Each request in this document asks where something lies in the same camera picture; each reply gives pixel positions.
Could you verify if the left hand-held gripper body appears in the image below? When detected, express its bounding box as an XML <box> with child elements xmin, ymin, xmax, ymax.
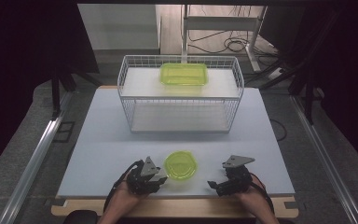
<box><xmin>125</xmin><ymin>156</ymin><xmax>162</xmax><ymax>196</ymax></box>

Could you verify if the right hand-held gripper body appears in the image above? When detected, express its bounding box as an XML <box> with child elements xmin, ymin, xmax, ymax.
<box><xmin>221</xmin><ymin>154</ymin><xmax>256</xmax><ymax>196</ymax></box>

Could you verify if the round green-lidded plastic container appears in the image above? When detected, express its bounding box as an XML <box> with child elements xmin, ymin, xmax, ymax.
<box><xmin>162</xmin><ymin>150</ymin><xmax>199</xmax><ymax>181</ymax></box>

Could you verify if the white wire rack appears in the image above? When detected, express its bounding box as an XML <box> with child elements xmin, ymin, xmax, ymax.
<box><xmin>117</xmin><ymin>54</ymin><xmax>245</xmax><ymax>134</ymax></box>

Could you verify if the rectangular green-lidded plastic container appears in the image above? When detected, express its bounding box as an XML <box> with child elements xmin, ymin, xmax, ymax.
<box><xmin>158</xmin><ymin>62</ymin><xmax>209</xmax><ymax>87</ymax></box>

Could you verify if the person's left hand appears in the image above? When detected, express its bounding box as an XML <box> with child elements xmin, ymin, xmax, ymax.
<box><xmin>114</xmin><ymin>180</ymin><xmax>153</xmax><ymax>207</ymax></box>

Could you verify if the person's right hand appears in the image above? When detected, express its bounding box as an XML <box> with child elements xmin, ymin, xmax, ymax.
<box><xmin>233</xmin><ymin>183</ymin><xmax>267</xmax><ymax>209</ymax></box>

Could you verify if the black metal stand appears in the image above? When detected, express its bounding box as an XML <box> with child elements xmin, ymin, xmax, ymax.
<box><xmin>244</xmin><ymin>8</ymin><xmax>344</xmax><ymax>126</ymax></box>
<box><xmin>49</xmin><ymin>60</ymin><xmax>104</xmax><ymax>119</ymax></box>

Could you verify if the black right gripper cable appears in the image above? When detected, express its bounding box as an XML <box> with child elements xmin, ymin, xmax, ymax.
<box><xmin>249</xmin><ymin>172</ymin><xmax>276</xmax><ymax>216</ymax></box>

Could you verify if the black floor cable loop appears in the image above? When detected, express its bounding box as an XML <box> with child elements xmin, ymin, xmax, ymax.
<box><xmin>269</xmin><ymin>119</ymin><xmax>288</xmax><ymax>143</ymax></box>

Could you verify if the aluminium rail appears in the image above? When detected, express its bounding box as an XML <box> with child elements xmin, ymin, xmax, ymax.
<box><xmin>0</xmin><ymin>91</ymin><xmax>73</xmax><ymax>224</ymax></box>
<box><xmin>289</xmin><ymin>94</ymin><xmax>358</xmax><ymax>224</ymax></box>

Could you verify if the black floor cables bundle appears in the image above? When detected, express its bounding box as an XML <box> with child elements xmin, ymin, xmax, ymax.
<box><xmin>187</xmin><ymin>29</ymin><xmax>279</xmax><ymax>56</ymax></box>

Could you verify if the white metal desk frame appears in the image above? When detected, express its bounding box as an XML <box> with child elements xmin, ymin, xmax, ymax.
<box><xmin>181</xmin><ymin>4</ymin><xmax>268</xmax><ymax>73</ymax></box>

